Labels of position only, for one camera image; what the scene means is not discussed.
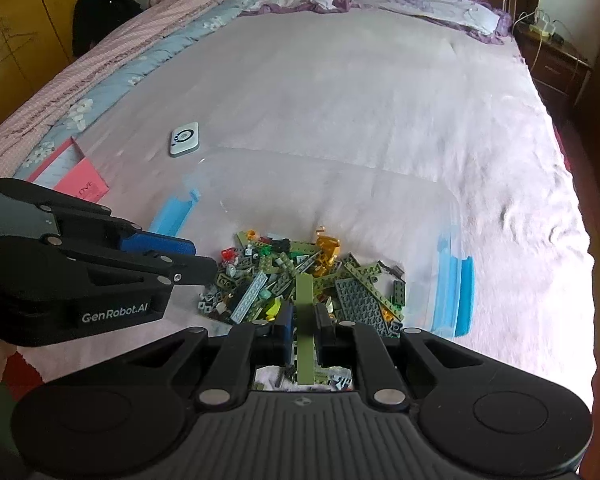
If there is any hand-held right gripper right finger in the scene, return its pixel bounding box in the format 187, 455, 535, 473
314, 301, 531, 408

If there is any pale pink fluffy blanket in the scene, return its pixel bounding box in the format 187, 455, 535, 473
10, 10, 597, 403

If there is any yellow wardrobe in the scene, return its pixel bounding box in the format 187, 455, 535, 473
0, 0, 131, 126

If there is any pink striped quilt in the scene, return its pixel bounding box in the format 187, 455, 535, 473
0, 0, 261, 181

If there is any heap of bricks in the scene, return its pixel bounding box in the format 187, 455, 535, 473
196, 227, 408, 338

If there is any small white electronic device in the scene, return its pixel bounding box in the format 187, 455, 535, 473
169, 122, 202, 158

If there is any blue floral quilt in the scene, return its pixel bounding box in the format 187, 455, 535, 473
15, 0, 281, 171

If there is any clear plastic storage container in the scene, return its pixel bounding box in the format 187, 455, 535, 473
150, 146, 477, 341

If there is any brown wooden nightstand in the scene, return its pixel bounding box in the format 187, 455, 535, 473
512, 22, 593, 111

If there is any black bag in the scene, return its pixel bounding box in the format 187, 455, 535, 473
72, 0, 143, 58

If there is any pink paper card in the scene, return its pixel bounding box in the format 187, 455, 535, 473
27, 137, 112, 205

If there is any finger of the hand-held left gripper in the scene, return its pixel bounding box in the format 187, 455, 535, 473
0, 178, 197, 257
40, 236, 217, 287

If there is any long olive green brick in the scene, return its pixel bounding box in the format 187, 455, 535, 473
294, 274, 317, 386

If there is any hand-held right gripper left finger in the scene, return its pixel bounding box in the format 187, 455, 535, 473
75, 300, 297, 408

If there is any white power strip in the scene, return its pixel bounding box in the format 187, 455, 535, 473
527, 10, 566, 43

